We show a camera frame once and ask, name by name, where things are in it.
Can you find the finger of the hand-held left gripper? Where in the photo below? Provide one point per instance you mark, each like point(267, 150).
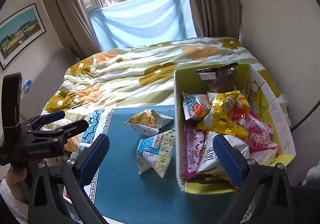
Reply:
point(75, 126)
point(53, 115)

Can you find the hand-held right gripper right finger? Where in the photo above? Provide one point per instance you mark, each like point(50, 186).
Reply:
point(227, 159)

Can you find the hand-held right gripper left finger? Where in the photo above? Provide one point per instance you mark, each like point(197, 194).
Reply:
point(96, 154)

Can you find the pink striped snack bag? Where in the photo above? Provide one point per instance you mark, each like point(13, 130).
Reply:
point(257, 136)

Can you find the yellow-green cardboard box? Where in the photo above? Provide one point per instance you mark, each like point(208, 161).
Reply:
point(190, 81)

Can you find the person's left hand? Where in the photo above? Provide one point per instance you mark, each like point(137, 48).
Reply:
point(15, 176)

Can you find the white black-striped snack packet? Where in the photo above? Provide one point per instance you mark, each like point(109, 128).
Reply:
point(208, 156)

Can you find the teal patterned tablecloth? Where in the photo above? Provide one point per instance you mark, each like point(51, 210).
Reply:
point(120, 164)

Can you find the grey headboard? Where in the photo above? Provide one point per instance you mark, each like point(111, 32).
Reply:
point(50, 76)

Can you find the small blue white box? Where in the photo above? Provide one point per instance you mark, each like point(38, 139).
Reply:
point(27, 85)

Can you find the triangular blue yellow snack packet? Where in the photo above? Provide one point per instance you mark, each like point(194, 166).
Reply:
point(155, 149)

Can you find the triangular chips snack packet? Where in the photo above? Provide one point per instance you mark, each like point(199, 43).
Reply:
point(147, 121)

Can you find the blue and red snack packet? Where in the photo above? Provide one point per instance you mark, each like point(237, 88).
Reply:
point(196, 106)

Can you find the floral blanket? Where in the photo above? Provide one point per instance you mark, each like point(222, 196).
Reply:
point(125, 76)

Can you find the brown snack packet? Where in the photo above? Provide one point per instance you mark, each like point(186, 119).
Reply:
point(225, 79)

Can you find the framed houses picture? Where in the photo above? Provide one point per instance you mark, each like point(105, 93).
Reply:
point(17, 36)

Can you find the beige curtain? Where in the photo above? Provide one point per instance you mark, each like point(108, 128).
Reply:
point(212, 1)
point(67, 1)

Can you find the light blue window cloth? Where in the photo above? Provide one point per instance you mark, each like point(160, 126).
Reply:
point(142, 21)

